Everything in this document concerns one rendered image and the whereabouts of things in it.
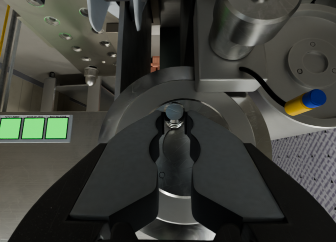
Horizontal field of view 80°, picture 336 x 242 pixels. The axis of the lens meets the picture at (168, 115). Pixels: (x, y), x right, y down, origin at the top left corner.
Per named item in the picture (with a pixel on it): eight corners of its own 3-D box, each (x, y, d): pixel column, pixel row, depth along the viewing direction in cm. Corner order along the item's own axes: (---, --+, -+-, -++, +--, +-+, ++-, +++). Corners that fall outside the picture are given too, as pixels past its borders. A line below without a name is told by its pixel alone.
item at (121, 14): (127, -61, 23) (119, 99, 19) (151, 50, 46) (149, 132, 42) (123, -60, 23) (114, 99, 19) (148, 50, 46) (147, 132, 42)
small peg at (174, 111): (188, 104, 13) (182, 125, 13) (185, 113, 16) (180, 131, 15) (166, 98, 13) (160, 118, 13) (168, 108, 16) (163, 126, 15)
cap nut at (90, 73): (95, 66, 52) (94, 83, 51) (100, 72, 55) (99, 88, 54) (81, 67, 52) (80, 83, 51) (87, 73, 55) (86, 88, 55)
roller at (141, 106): (249, 76, 17) (265, 224, 15) (204, 125, 43) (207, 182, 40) (115, 80, 18) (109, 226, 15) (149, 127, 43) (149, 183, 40)
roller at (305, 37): (372, 1, 19) (402, 128, 17) (259, 90, 44) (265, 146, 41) (243, 3, 19) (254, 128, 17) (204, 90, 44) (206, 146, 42)
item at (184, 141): (155, 215, 14) (121, 117, 16) (157, 209, 16) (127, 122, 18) (253, 175, 15) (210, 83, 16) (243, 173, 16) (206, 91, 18)
